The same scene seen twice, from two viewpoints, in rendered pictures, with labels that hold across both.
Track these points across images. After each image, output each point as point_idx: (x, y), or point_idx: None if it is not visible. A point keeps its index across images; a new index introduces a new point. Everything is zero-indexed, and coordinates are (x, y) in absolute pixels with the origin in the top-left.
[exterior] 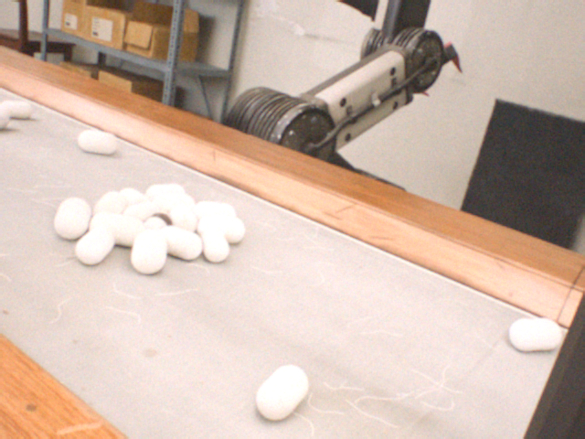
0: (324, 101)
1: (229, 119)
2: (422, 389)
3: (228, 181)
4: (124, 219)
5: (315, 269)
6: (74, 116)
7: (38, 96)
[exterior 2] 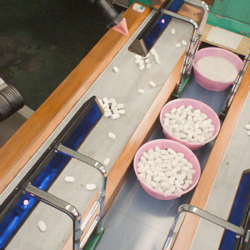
0: (6, 83)
1: (5, 113)
2: (131, 82)
3: (74, 104)
4: (115, 108)
5: (107, 91)
6: (43, 142)
7: (30, 155)
